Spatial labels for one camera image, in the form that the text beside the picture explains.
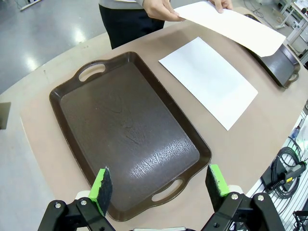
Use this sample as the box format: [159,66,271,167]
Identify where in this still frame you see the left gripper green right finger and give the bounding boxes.
[202,164,286,231]

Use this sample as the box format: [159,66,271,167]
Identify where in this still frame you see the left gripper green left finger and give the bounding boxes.
[38,167,116,231]

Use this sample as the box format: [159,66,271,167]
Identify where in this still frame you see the white A4 paper sheet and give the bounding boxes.
[173,1,287,58]
[158,36,259,132]

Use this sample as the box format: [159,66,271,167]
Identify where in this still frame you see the person's left hand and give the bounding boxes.
[207,0,233,14]

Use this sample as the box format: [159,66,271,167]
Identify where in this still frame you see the person's right hand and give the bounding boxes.
[143,0,186,22]

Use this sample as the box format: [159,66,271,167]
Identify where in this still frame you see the small black box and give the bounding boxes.
[261,166,277,191]

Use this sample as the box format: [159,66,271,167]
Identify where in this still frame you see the white slotted panel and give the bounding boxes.
[247,113,308,231]

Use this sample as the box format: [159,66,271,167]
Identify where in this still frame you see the brown plastic serving tray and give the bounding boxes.
[243,13,302,89]
[49,51,212,222]

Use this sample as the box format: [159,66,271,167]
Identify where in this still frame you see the grey handheld controller yellow label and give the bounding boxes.
[281,161,308,191]

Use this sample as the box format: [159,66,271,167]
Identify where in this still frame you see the clear plastic bottle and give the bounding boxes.
[290,126,301,140]

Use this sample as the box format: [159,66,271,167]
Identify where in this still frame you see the black trousers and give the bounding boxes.
[98,4,167,50]

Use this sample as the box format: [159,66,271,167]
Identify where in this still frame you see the white grey zip hoodie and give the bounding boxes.
[98,0,146,10]

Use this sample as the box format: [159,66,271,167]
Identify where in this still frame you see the black coiled cable bundle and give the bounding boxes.
[270,146,304,199]

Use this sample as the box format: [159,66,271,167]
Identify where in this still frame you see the white frame workbench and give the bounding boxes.
[279,0,308,52]

